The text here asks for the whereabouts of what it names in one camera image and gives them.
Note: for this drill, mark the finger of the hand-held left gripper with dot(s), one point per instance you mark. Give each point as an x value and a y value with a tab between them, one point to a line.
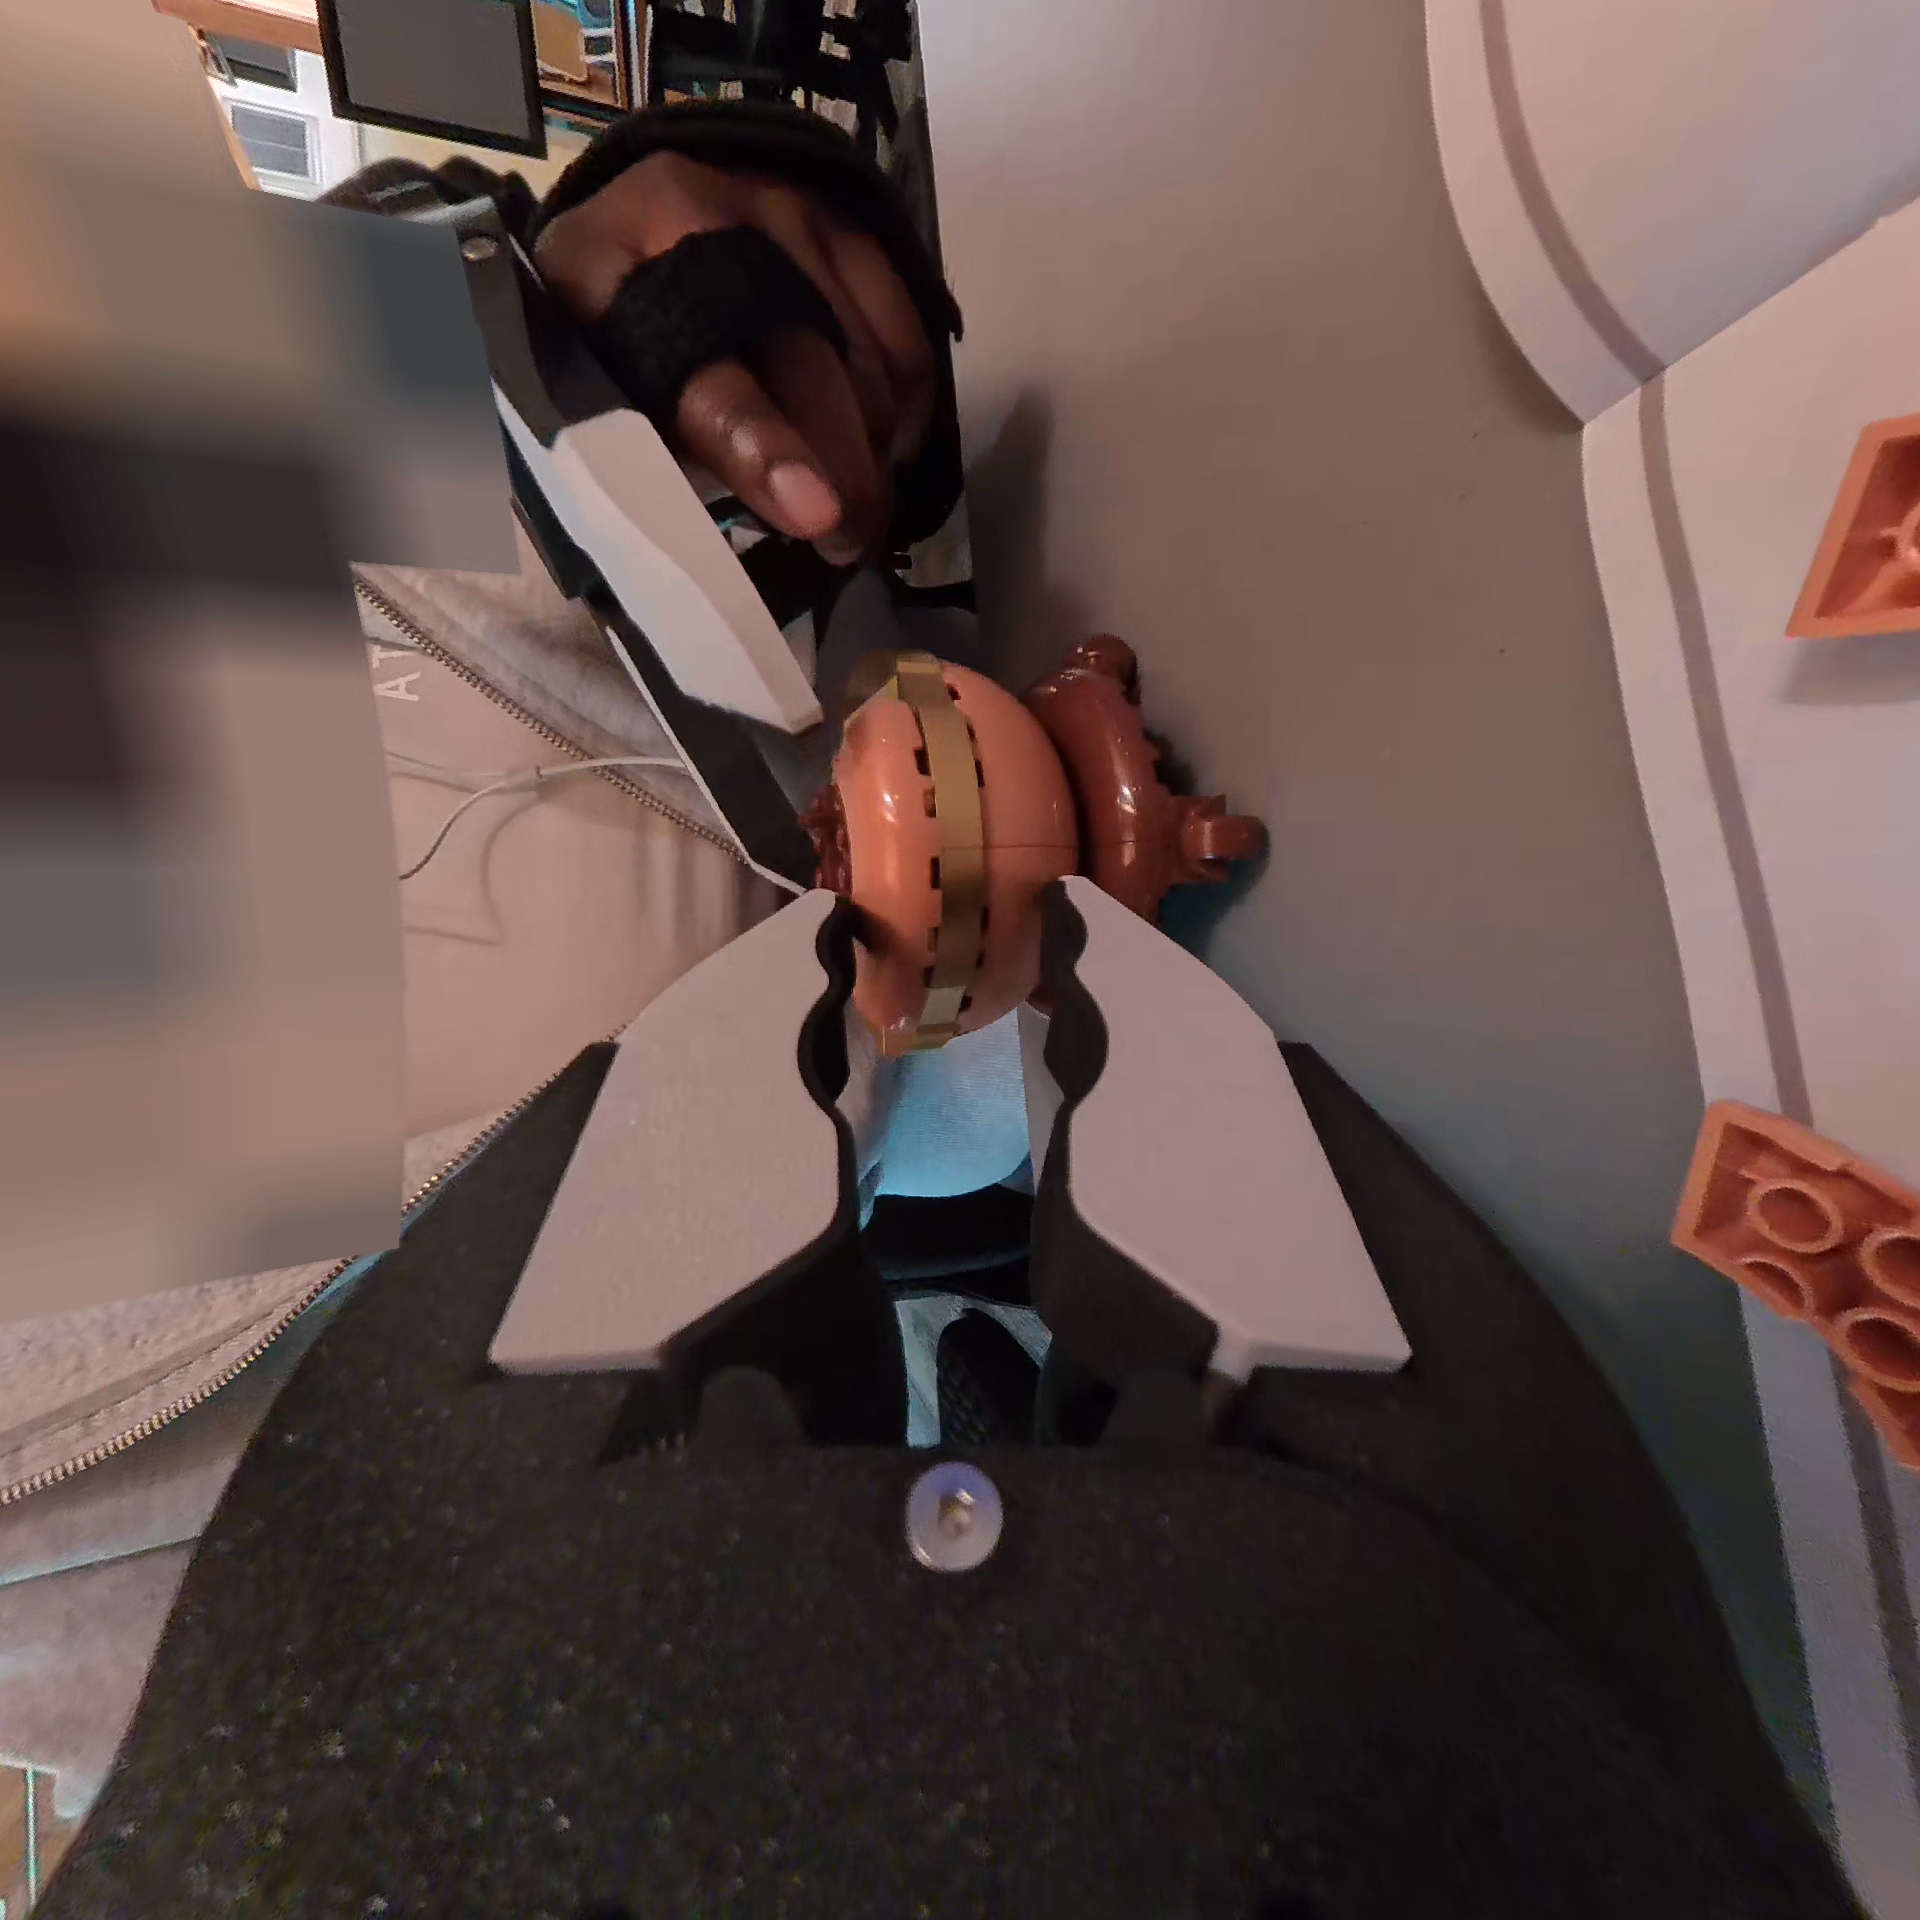
661	541

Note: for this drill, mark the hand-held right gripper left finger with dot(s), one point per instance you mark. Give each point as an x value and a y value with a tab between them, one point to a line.
674	1202

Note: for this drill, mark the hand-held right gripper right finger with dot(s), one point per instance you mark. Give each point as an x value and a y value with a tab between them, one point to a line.
1231	1202

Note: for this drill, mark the brick pot model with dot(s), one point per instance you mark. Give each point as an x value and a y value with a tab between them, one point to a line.
960	812

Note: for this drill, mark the black computer monitor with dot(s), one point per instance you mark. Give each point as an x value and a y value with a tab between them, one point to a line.
435	68

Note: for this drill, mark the studded orange arc brick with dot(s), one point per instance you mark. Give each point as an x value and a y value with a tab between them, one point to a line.
1874	541
1832	1260

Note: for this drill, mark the white instruction booklet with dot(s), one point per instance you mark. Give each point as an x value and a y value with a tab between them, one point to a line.
1801	902

